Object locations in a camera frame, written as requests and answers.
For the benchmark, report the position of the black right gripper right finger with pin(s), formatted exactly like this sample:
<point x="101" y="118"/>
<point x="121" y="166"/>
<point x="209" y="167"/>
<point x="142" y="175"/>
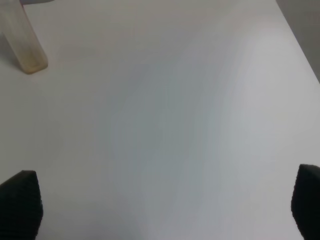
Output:
<point x="305" y="202"/>

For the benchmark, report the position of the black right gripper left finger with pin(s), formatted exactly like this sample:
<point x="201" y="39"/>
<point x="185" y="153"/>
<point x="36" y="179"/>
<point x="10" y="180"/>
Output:
<point x="21" y="207"/>

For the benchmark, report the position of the clear plastic beverage bottle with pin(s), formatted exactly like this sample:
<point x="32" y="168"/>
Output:
<point x="18" y="31"/>

